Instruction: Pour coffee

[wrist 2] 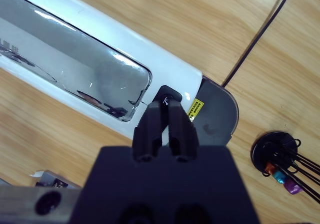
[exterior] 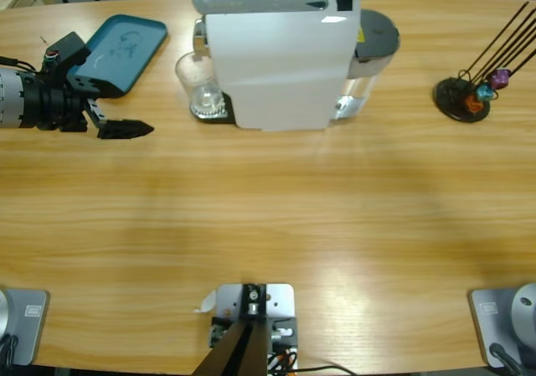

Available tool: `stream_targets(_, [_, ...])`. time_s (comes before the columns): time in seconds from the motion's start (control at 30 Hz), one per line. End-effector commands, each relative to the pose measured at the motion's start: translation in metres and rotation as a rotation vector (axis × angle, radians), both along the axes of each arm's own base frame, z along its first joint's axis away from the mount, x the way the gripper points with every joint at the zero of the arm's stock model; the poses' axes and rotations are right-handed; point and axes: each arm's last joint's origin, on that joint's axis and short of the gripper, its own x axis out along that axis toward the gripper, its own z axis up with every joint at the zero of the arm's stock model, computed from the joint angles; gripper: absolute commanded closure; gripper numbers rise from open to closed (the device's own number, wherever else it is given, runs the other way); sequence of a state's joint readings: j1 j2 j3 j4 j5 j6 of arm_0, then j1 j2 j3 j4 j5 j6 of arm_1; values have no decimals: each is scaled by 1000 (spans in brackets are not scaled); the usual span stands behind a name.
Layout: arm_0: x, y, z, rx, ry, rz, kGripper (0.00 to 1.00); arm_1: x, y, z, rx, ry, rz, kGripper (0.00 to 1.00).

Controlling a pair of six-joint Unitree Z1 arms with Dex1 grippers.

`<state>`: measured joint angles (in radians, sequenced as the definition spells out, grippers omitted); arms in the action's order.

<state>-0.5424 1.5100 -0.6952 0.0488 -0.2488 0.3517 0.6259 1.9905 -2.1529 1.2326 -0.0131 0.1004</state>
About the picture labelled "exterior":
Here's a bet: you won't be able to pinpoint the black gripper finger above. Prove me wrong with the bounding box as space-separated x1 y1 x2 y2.
66 72 126 100
96 119 155 141

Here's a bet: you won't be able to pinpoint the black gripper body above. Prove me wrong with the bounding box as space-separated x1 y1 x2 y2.
23 72 108 133

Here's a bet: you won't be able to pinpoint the clear glass cup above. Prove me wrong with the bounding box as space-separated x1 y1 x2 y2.
174 51 225 120

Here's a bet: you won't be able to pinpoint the white capsule coffee machine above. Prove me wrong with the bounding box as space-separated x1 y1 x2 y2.
190 0 401 133

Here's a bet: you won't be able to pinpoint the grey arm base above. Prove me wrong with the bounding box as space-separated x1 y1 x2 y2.
467 282 536 368
0 288 50 368

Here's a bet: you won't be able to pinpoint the purple coffee capsule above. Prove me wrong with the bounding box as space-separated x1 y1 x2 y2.
490 68 511 89

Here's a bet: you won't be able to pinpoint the teal plastic tray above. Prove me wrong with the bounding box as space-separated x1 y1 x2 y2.
69 13 169 99

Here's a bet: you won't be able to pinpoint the black capsule holder with rods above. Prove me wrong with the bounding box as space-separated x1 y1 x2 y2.
433 1 536 124

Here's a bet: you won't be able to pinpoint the white paper tab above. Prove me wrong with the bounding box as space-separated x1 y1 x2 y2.
193 291 217 314

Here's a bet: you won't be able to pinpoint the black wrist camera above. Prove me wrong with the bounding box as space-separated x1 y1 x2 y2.
41 31 92 78

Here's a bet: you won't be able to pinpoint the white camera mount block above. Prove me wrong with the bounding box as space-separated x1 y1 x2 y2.
209 283 299 371

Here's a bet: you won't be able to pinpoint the black base cable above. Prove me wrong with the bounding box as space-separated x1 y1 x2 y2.
0 333 20 368
488 342 524 376

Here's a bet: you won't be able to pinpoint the dark camera post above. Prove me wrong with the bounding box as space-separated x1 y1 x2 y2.
192 283 269 376

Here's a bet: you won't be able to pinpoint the orange wires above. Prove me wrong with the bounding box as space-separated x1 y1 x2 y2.
267 350 294 371

